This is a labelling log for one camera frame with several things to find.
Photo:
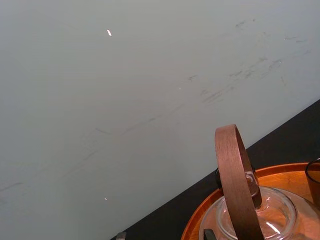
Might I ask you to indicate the round orange wooden tray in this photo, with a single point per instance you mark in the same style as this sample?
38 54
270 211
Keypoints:
282 175

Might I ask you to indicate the small grey metal piece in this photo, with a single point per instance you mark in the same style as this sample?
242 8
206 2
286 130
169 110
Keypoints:
122 236

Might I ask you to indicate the black table cloth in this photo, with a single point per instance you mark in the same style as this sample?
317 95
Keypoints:
280 145

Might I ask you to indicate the brown glass tumbler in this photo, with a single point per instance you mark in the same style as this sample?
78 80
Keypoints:
314 180

